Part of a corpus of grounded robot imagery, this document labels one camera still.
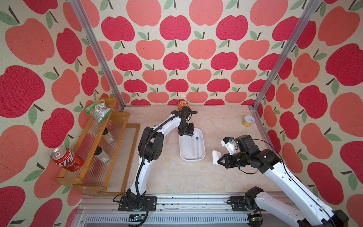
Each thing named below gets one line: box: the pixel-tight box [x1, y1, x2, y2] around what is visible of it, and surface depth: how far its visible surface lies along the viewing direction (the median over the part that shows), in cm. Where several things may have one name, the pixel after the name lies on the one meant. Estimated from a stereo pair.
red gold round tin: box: [177, 100, 190, 111], surface depth 121 cm
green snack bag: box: [85, 98, 114, 124], surface depth 76 cm
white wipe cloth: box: [212, 150, 222, 165], surface depth 76 cm
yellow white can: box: [242, 114, 255, 128], surface depth 107 cm
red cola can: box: [50, 147, 85, 173], surface depth 53 cm
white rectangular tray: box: [179, 127, 206, 162], surface depth 95 cm
